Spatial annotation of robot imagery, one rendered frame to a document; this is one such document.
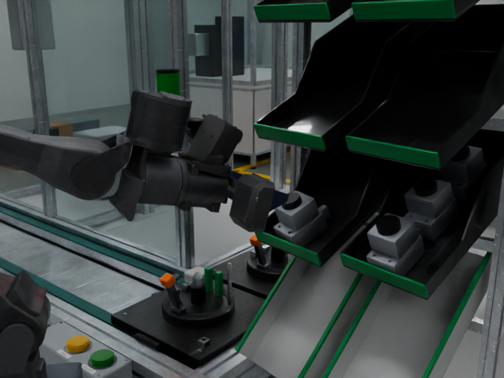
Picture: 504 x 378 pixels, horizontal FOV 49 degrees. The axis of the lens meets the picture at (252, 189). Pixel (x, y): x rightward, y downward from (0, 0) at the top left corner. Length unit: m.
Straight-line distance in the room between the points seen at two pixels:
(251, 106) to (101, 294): 4.79
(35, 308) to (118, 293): 0.64
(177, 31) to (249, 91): 4.79
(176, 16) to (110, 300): 0.63
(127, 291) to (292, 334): 0.54
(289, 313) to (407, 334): 0.19
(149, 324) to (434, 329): 0.52
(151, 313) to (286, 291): 0.31
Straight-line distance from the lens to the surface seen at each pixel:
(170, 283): 1.02
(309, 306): 0.91
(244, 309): 1.12
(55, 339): 1.10
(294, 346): 0.89
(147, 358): 1.02
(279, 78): 2.19
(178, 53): 1.20
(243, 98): 6.03
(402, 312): 0.86
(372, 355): 0.85
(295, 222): 0.78
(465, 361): 1.24
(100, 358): 1.00
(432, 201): 0.75
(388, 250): 0.71
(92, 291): 1.35
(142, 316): 1.11
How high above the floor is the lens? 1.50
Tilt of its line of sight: 16 degrees down
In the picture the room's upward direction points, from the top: straight up
